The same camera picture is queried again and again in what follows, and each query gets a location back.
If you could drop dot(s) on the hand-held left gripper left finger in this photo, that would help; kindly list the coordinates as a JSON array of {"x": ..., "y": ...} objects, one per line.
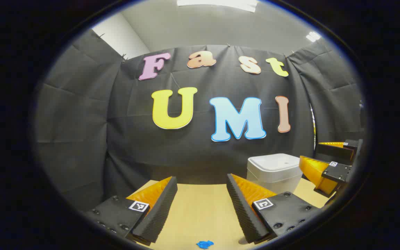
[{"x": 160, "y": 208}]

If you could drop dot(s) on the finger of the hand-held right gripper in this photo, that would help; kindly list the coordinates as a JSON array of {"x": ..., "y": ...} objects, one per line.
[
  {"x": 339, "y": 172},
  {"x": 335, "y": 151}
]

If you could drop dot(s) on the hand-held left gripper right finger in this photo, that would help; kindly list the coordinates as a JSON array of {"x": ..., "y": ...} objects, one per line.
[{"x": 241, "y": 208}]

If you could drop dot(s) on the white desktop garbage bin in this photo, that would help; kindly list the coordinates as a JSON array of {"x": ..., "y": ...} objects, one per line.
[{"x": 273, "y": 172}]

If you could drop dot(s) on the blue paper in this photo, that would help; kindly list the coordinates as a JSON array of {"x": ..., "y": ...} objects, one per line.
[{"x": 205, "y": 244}]

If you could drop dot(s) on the wooden desktop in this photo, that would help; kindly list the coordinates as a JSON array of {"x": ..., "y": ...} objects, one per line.
[{"x": 200, "y": 215}]

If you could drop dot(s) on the black backdrop cloth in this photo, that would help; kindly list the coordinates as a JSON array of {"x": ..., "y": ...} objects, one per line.
[{"x": 82, "y": 132}]

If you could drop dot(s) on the small ceiling light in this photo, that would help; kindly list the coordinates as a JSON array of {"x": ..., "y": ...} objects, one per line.
[{"x": 313, "y": 36}]

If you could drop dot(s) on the long ceiling light panel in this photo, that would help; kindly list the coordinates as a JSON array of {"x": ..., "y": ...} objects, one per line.
[{"x": 217, "y": 4}]

